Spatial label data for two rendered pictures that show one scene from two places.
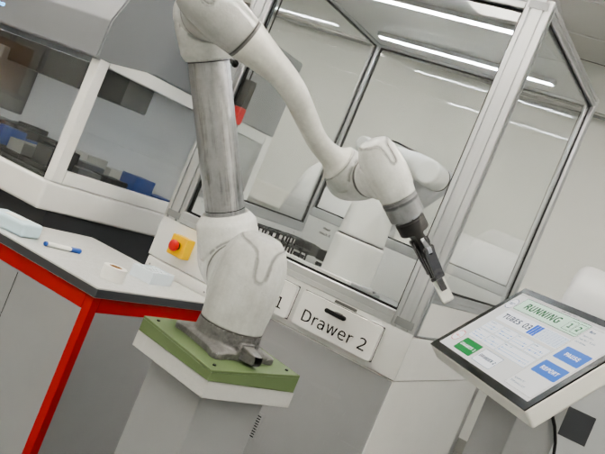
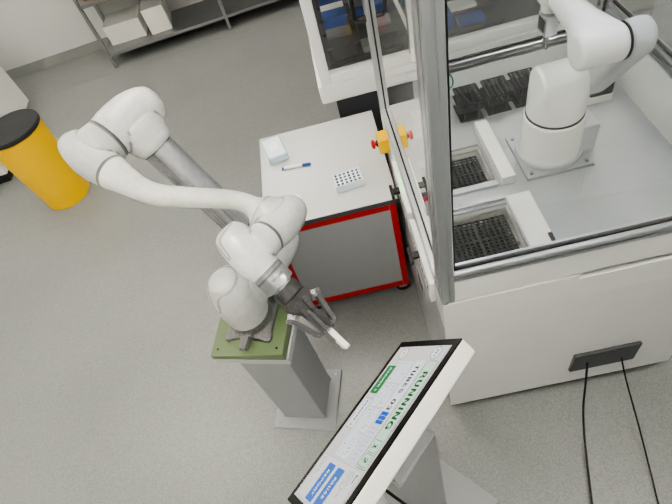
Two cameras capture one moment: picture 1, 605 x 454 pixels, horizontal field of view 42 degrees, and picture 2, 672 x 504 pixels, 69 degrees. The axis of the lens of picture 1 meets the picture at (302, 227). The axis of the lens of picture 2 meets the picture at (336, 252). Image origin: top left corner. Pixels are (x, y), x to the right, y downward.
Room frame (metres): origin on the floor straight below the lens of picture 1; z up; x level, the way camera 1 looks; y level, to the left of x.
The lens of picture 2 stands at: (1.81, -1.02, 2.27)
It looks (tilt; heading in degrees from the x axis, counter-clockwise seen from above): 51 degrees down; 68
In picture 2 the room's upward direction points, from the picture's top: 19 degrees counter-clockwise
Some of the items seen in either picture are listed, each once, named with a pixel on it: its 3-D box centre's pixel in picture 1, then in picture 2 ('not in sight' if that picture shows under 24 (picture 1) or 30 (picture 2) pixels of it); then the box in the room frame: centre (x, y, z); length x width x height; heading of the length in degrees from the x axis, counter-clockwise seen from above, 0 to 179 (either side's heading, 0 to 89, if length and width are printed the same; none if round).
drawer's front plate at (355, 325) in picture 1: (336, 324); (422, 259); (2.43, -0.21, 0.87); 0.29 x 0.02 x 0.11; 61
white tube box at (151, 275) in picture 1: (151, 275); (348, 179); (2.54, 0.38, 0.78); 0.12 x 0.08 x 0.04; 157
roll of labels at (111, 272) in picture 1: (113, 273); not in sight; (2.29, 0.45, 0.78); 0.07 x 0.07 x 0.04
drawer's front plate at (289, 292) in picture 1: (257, 285); (402, 195); (2.58, 0.06, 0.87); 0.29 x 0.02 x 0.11; 61
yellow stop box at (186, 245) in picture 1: (180, 247); (382, 142); (2.73, 0.36, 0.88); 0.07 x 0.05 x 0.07; 61
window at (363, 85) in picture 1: (341, 120); (394, 60); (2.59, 0.01, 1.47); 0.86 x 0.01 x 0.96; 61
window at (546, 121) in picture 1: (520, 185); (653, 105); (2.75, -0.63, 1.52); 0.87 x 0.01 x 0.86; 151
